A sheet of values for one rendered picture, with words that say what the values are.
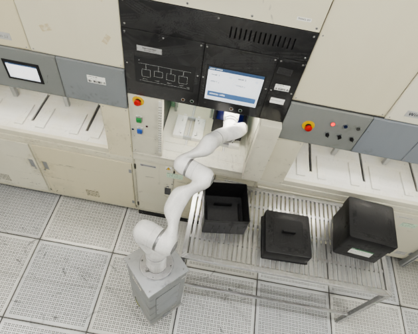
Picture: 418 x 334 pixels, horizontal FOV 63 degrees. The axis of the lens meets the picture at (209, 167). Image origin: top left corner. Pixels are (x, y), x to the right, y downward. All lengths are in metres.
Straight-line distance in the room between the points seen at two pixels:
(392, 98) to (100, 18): 1.45
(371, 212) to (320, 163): 0.51
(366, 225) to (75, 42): 1.90
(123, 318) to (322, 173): 1.78
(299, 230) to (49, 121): 1.86
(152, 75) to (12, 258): 1.93
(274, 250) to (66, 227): 1.79
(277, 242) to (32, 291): 1.85
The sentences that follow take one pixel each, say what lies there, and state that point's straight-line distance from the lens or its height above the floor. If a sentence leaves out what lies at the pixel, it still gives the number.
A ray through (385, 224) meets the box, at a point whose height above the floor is 1.01.
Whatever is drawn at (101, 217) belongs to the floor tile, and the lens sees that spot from 3.13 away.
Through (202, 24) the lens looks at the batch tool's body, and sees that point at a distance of 1.64.
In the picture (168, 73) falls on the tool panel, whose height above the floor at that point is 1.59.
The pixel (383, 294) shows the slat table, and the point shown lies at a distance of 2.44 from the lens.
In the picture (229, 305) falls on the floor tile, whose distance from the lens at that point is 2.86.
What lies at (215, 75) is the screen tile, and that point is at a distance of 1.78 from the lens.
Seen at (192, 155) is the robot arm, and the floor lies 1.37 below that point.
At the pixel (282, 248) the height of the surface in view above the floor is 0.86.
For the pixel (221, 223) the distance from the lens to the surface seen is 2.08.
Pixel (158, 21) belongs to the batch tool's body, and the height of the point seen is 1.86.
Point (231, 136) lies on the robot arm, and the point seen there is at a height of 1.28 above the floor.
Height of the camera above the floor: 2.73
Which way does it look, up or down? 53 degrees down
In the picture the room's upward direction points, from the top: 12 degrees clockwise
